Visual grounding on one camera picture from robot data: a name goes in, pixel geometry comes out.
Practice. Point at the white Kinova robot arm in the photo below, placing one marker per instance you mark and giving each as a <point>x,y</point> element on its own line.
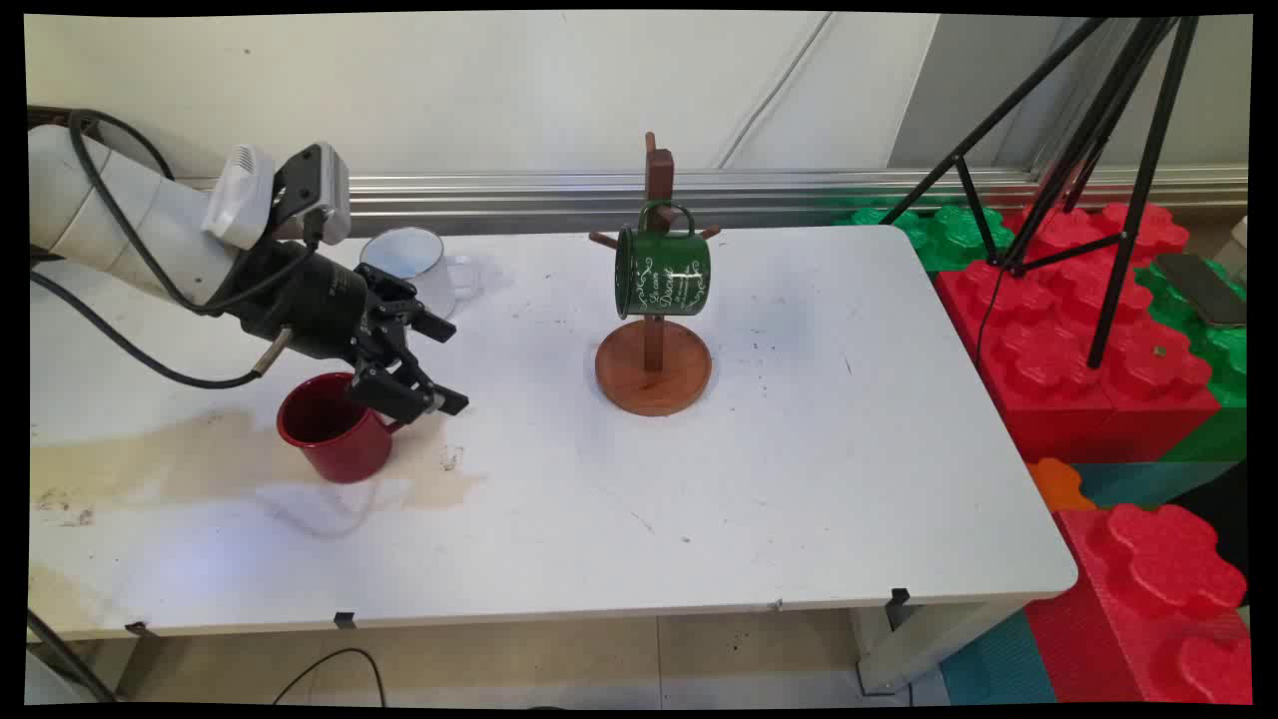
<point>120,215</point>

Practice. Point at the black tripod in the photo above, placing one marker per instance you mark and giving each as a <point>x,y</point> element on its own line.
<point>1123,240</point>

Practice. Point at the white enamel mug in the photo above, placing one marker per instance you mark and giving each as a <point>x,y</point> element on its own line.
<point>404,255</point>

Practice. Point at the white table leg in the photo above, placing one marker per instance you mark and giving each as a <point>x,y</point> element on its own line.
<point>919,644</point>

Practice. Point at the aluminium wall rail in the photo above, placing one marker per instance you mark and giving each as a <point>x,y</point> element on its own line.
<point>519,200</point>

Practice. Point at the red enamel mug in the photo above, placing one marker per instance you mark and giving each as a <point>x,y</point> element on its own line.
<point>339,449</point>

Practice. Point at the black table edge clip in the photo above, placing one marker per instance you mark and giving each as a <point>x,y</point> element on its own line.
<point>137,629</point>
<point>900,596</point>
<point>345,620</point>

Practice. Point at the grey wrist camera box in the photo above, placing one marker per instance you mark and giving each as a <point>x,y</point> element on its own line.
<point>324,185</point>

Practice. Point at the green enamel mug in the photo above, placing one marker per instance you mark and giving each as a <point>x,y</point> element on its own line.
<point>669,275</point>

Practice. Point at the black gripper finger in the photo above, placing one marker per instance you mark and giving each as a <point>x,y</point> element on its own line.
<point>411,305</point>
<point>399,389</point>

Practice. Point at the large red foam block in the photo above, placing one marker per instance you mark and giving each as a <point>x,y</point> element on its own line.
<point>1048,379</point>

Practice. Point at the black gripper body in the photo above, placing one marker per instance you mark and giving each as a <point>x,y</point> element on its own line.
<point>310,300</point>

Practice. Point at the orange foam block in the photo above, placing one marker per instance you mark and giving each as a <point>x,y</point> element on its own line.
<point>1056,484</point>

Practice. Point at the wooden mug tree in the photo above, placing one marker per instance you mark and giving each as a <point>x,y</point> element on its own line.
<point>654,374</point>

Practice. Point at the black smartphone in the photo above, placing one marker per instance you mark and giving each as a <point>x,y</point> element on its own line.
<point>1198,288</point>

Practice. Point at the green foam block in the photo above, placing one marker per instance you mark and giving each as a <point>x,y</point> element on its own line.
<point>954,235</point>
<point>1230,359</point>

